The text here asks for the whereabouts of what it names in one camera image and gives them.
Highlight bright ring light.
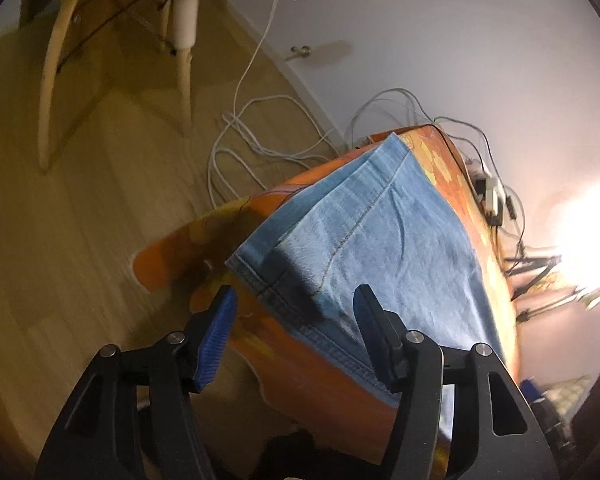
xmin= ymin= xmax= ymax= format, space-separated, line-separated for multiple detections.
xmin=555 ymin=180 xmax=600 ymax=291

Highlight folded black tripod stand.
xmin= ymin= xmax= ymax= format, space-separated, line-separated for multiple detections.
xmin=517 ymin=282 xmax=600 ymax=323

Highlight white power strip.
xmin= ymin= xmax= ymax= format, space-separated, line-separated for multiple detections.
xmin=472 ymin=170 xmax=506 ymax=226

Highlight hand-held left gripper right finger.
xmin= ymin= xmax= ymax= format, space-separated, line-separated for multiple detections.
xmin=353 ymin=284 xmax=566 ymax=480

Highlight blue chair with wooden legs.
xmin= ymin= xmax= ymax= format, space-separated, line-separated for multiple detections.
xmin=20 ymin=0 xmax=261 ymax=176

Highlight white lamp cable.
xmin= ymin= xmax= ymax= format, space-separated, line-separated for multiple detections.
xmin=207 ymin=0 xmax=341 ymax=208

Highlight light blue denim pants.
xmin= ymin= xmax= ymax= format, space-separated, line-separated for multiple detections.
xmin=225 ymin=132 xmax=511 ymax=441

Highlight black cables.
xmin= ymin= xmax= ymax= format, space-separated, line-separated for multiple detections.
xmin=432 ymin=117 xmax=526 ymax=261

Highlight white power cable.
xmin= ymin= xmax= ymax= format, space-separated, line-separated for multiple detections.
xmin=347 ymin=87 xmax=441 ymax=148

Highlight orange floral tablecloth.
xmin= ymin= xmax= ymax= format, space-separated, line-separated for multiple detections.
xmin=132 ymin=125 xmax=526 ymax=476

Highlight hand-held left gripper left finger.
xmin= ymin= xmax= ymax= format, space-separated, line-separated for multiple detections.
xmin=34 ymin=284 xmax=239 ymax=480

